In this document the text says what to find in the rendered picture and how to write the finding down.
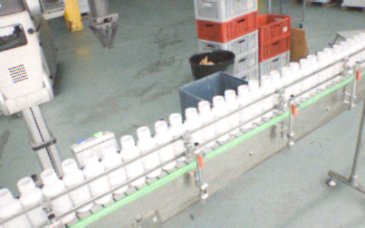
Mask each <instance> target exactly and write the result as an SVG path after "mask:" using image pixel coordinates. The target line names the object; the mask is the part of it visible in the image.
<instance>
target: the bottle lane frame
mask: <svg viewBox="0 0 365 228"><path fill-rule="evenodd" d="M352 79H353V75H352V76H350V77H349V78H348V79H347V80H344V81H342V82H340V83H338V84H336V85H332V87H330V88H329V89H327V90H325V91H323V92H322V93H318V95H315V96H314V97H312V98H310V99H309V100H307V101H305V102H302V104H300V105H301V106H303V107H302V108H297V114H296V116H293V132H294V137H293V142H294V143H295V142H297V141H299V140H301V139H302V138H304V137H305V136H307V135H309V134H310V133H312V132H313V131H314V130H316V129H318V128H319V127H321V126H322V125H324V124H326V123H328V122H329V121H330V120H332V119H335V118H336V117H338V116H339V115H340V114H342V113H343V112H345V111H346V110H348V109H349V108H348V103H346V102H350V96H349V95H347V94H351V87H352ZM345 86H347V94H346V98H345V100H346V102H344V100H343V95H345V92H344V89H345ZM355 95H356V96H357V98H356V99H355V102H354V104H355V105H356V104H358V103H359V102H361V101H363V100H365V72H361V74H360V80H357V84H356V88H355ZM284 120H286V122H285V129H288V130H289V110H287V111H286V112H284V113H283V114H281V115H278V117H276V118H274V119H271V120H270V121H267V122H264V124H263V125H260V126H259V125H257V128H255V129H251V131H249V132H247V133H246V134H245V133H244V135H243V136H240V137H236V139H234V140H232V141H229V140H227V141H228V143H227V144H225V145H223V146H222V145H220V146H221V147H219V148H218V149H212V151H211V152H210V153H208V154H204V155H205V156H206V157H207V160H204V167H203V168H202V173H203V178H204V179H203V182H205V183H206V184H207V193H208V196H210V195H211V194H213V193H214V192H216V191H217V190H220V188H222V187H224V186H225V185H228V184H230V183H231V182H232V181H234V180H236V179H237V178H238V177H240V176H242V175H244V174H245V173H248V171H250V170H252V169H253V168H255V167H257V166H259V165H260V164H262V163H263V162H265V161H266V160H267V159H270V158H271V157H273V156H274V155H276V154H278V153H280V152H281V151H283V150H285V149H286V148H287V146H286V142H288V141H287V140H284V139H283V138H282V132H283V121H284ZM185 163H186V162H185ZM176 169H177V171H174V172H173V173H167V175H166V176H164V177H162V178H160V179H159V178H157V179H158V181H155V182H153V183H152V184H148V183H146V184H147V186H145V187H143V188H141V189H140V190H139V189H138V188H136V189H137V192H134V193H133V194H130V195H127V194H125V195H126V197H125V198H122V199H121V200H119V201H118V202H117V201H116V200H113V201H114V204H111V205H109V206H107V207H105V206H104V205H103V206H102V208H103V209H102V210H100V211H99V212H97V213H95V214H93V213H92V212H91V215H90V216H89V217H86V218H85V219H82V220H81V219H80V218H78V220H79V222H78V223H75V224H72V225H71V226H67V224H66V225H65V228H133V226H134V224H135V222H137V221H139V220H141V219H143V217H146V216H147V215H148V214H151V213H154V212H155V213H159V215H160V221H161V224H163V223H165V222H166V221H168V220H169V219H171V218H173V217H175V216H176V215H178V214H179V213H182V212H183V211H186V209H188V208H189V207H190V206H192V205H194V204H196V203H199V201H201V199H200V198H199V195H200V192H199V190H198V188H197V187H196V182H195V181H196V180H197V178H196V177H195V170H196V169H197V161H196V160H195V161H193V162H190V163H189V164H188V163H186V165H185V166H183V167H181V168H177V167H176Z"/></svg>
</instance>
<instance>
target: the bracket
mask: <svg viewBox="0 0 365 228"><path fill-rule="evenodd" d="M349 59H350V57H342V62H345V63H344V64H343V65H342V68H343V71H340V73H341V75H340V76H342V77H345V76H346V75H347V73H348V72H347V71H345V69H352V73H354V75H353V79H352V87H351V94H347V86H345V89H344V92H345V95H343V100H344V102H346V100H345V98H346V94H347V95H349V96H350V102H346V103H348V108H349V110H352V109H353V108H354V107H355V104H354V102H355V99H356V98H357V96H356V95H355V88H356V84H357V80H360V74H361V72H365V70H362V69H361V68H360V62H355V66H354V67H351V66H349V64H347V63H346V62H348V61H349ZM275 90H276V93H275V94H276V95H279V96H278V97H277V101H279V103H278V104H276V105H275V106H276V110H279V111H280V110H283V109H284V104H281V103H282V102H283V101H284V102H285V103H287V108H289V130H288V129H285V122H286V120H284V121H283V132H282V138H283V139H284V140H287V141H288V142H286V146H287V148H288V149H289V150H291V148H292V146H293V145H294V142H293V137H294V132H293V116H296V114H297V108H302V107H303V106H301V105H300V104H296V103H297V100H296V99H295V98H294V95H293V94H291V95H290V99H289V100H285V99H284V97H283V96H281V95H283V94H284V89H283V88H278V89H275ZM285 131H288V133H287V134H286V136H287V137H288V139H287V138H285V137H284V136H285ZM180 136H181V137H182V139H181V140H183V141H184V142H185V143H184V149H185V151H183V153H184V158H186V159H189V158H191V157H193V158H194V159H195V160H196V161H197V169H196V170H195V177H196V178H197V180H196V181H195V182H196V187H197V188H198V190H199V192H200V195H199V198H200V199H201V203H202V204H204V203H205V202H206V199H207V198H208V193H207V184H206V183H205V182H203V179H204V178H203V173H202V168H203V167H204V160H207V157H206V156H205V155H204V149H203V148H202V147H200V146H199V143H198V142H196V143H194V145H195V147H192V143H190V142H188V141H189V140H190V139H191V134H189V133H188V132H184V133H183V134H180ZM31 178H32V180H33V181H34V184H35V187H38V186H39V185H42V184H43V181H42V178H41V177H40V178H38V177H37V176H36V175H31ZM39 204H40V205H41V207H42V209H43V212H44V211H45V213H46V215H47V218H48V220H47V222H48V223H47V226H48V228H64V226H63V223H62V220H61V218H60V217H57V215H55V214H54V211H53V209H52V207H53V204H52V203H51V201H50V198H49V197H45V198H44V199H42V200H41V201H39Z"/></svg>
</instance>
